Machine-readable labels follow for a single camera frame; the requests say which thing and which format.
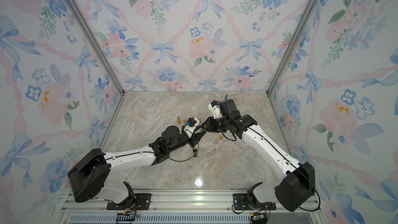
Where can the square gold lipstick box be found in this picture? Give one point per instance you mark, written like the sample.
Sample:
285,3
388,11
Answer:
195,152

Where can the right aluminium corner post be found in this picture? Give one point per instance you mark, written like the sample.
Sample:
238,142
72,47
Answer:
301,25

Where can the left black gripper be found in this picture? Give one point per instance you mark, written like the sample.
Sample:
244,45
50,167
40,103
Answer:
195,138

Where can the aluminium corner post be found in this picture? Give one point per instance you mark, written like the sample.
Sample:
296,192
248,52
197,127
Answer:
89,35
301,25

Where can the left aluminium corner post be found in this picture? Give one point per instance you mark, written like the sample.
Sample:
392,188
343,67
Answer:
89,35

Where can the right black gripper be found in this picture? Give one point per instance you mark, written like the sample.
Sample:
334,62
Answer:
210,127

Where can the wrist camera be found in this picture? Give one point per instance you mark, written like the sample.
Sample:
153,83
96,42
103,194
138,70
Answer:
191,125
215,109

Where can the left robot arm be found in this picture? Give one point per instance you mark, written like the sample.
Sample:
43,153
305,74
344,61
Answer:
89,178

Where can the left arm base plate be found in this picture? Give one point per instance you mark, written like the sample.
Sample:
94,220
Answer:
139,202

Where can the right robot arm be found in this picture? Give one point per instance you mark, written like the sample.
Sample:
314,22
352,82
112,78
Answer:
296,179

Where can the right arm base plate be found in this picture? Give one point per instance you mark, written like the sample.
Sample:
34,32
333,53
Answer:
248,203

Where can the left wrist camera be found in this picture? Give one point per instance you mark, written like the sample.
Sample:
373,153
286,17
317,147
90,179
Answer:
191,125

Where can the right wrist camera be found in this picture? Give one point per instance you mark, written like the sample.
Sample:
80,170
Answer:
215,109

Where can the aluminium front rail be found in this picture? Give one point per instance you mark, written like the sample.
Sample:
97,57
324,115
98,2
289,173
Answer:
189,206

